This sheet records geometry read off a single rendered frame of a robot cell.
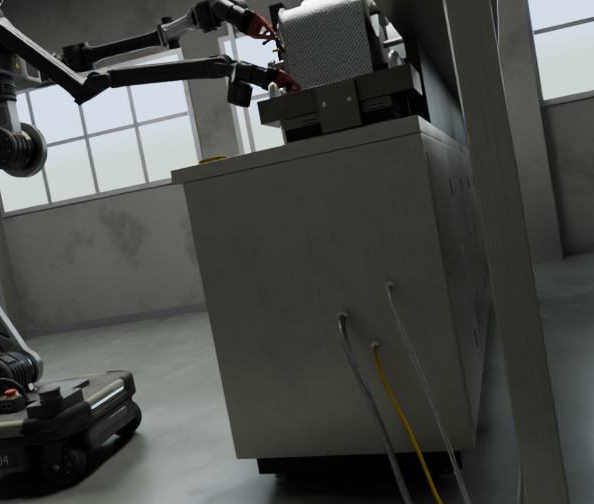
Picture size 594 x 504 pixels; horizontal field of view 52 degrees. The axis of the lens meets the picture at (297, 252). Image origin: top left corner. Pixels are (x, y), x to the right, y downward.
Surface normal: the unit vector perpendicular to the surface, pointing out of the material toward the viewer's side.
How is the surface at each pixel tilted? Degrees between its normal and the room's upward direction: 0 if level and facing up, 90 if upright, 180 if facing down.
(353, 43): 90
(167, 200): 90
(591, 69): 90
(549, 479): 90
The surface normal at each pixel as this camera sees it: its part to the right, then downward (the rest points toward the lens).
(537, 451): -0.32, 0.12
